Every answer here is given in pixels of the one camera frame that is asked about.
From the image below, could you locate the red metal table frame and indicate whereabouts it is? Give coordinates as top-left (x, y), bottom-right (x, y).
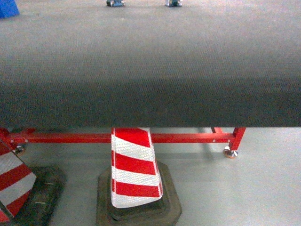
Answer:
top-left (0, 127), bottom-right (246, 158)

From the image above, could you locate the black rubber cone base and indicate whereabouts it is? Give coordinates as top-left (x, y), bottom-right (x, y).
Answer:
top-left (96, 162), bottom-right (182, 226)

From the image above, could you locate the blue part on table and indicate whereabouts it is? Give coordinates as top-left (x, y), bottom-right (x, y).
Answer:
top-left (0, 0), bottom-right (20, 19)

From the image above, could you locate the red white cone at left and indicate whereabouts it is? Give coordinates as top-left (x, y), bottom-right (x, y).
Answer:
top-left (0, 143), bottom-right (37, 223)

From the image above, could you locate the dark grey table mat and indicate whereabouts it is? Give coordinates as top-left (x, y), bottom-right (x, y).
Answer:
top-left (0, 0), bottom-right (301, 129)

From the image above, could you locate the red white striped cone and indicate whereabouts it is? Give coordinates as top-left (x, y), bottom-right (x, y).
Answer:
top-left (111, 128), bottom-right (163, 209)

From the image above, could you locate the black cone base at left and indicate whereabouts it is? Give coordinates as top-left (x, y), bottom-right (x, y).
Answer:
top-left (7, 166), bottom-right (66, 226)

